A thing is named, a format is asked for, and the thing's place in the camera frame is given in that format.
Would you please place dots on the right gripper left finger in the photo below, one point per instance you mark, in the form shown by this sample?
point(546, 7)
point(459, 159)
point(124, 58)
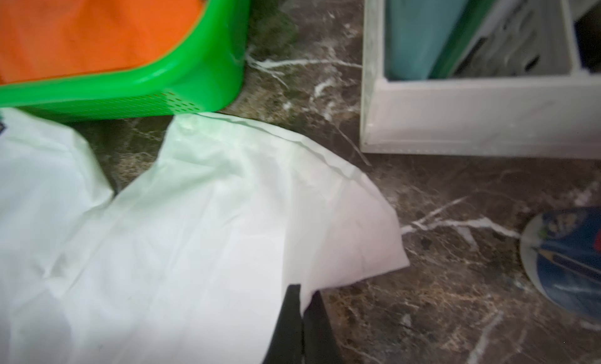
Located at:
point(286, 345)

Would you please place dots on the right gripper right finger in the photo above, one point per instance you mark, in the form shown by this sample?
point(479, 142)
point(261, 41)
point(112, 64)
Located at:
point(320, 345)

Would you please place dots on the white shorts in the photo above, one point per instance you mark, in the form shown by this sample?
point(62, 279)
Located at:
point(190, 262)

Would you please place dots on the clear tube with blue cap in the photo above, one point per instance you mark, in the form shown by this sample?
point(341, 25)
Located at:
point(560, 253)

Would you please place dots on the green plastic basket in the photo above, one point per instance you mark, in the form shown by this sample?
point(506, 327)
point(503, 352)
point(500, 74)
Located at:
point(204, 72)

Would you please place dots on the teal folder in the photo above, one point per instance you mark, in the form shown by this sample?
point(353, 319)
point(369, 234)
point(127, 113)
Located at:
point(418, 32)

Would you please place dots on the white desktop file organizer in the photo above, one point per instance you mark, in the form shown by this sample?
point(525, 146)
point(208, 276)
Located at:
point(555, 116)

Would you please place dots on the orange folded cloth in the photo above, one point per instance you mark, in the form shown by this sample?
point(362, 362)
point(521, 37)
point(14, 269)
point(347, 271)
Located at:
point(44, 39)

